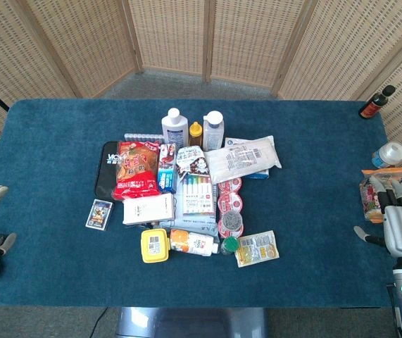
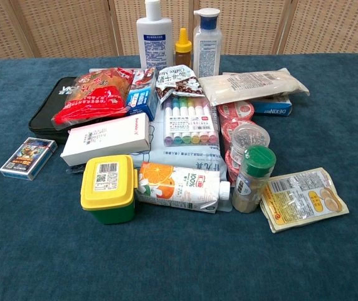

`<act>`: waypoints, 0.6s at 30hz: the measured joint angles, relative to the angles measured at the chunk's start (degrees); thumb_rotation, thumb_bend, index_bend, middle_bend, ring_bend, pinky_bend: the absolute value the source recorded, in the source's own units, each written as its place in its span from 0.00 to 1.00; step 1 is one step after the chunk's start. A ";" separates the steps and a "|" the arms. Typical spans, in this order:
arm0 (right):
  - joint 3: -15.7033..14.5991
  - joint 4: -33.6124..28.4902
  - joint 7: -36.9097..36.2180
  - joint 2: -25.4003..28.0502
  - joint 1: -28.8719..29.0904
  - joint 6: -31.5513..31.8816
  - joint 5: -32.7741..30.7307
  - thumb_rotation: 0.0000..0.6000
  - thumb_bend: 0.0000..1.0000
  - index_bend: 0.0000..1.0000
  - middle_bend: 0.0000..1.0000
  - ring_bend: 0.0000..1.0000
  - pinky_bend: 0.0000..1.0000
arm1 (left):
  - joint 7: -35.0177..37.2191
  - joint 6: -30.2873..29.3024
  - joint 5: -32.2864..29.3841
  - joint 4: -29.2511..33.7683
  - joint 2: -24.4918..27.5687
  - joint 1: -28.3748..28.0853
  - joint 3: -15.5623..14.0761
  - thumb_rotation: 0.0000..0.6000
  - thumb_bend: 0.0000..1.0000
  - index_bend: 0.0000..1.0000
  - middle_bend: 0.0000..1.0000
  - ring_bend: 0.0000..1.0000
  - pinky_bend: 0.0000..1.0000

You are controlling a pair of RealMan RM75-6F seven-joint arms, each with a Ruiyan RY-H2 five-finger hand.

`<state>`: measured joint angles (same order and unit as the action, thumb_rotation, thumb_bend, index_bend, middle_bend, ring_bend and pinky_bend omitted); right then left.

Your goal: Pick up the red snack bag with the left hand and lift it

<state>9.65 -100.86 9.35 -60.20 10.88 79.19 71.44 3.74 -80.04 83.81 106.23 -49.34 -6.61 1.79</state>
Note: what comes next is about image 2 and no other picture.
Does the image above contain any white pink long box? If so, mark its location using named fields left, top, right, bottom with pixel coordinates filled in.
left=60, top=112, right=152, bottom=167

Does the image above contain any woven wooden folding screen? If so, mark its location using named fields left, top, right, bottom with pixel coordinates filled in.
left=0, top=0, right=358, bottom=61

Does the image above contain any red snack bag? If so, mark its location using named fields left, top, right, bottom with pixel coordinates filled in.
left=51, top=67, right=135, bottom=131

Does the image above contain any orange juice carton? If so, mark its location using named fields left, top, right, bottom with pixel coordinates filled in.
left=134, top=161, right=231, bottom=214

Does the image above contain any blue white toothpaste box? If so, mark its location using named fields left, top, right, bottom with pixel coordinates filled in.
left=125, top=67, right=159, bottom=122

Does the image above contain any yellow cap honey bottle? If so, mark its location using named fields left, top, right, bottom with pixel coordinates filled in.
left=174, top=27, right=193, bottom=68

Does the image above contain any playing card box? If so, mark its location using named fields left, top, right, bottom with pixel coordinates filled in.
left=0, top=137, right=58, bottom=181

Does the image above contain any black zip pouch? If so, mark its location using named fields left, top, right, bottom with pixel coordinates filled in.
left=28, top=76, right=80, bottom=145

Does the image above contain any coffee mix packet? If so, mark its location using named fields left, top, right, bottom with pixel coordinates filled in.
left=155, top=64, right=206, bottom=103

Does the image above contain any clear bottle blue white cap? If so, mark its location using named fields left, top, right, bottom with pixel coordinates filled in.
left=192, top=8, right=223, bottom=78

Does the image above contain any blue table cloth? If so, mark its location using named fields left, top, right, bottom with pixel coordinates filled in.
left=0, top=52, right=358, bottom=301

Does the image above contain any pale blue large plastic bag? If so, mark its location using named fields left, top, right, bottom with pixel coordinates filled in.
left=88, top=66, right=233, bottom=213

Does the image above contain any blue white Dexin box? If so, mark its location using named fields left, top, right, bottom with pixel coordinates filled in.
left=252, top=95, right=293, bottom=117

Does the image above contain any clear jar of pins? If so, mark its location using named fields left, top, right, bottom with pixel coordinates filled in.
left=229, top=123, right=271, bottom=163

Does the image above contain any pastel highlighter marker pack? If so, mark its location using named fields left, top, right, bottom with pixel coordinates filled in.
left=162, top=95, right=220, bottom=147

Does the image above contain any yellow lid green container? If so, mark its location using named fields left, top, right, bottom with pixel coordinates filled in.
left=80, top=154, right=139, bottom=225

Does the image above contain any yellow flat sauce pouch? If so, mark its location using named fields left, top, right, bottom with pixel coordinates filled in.
left=259, top=167, right=350, bottom=234

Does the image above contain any green lid spice jar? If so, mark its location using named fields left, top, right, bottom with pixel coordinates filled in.
left=231, top=144, right=277, bottom=214

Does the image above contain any beige vacuum sealed food pack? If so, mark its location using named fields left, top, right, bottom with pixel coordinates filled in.
left=198, top=67, right=310, bottom=107

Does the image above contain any large white lotion bottle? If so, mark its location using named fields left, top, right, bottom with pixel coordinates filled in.
left=135, top=0, right=174, bottom=70

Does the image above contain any red white cup multipack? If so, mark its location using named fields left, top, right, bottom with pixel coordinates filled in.
left=216, top=100, right=256, bottom=189

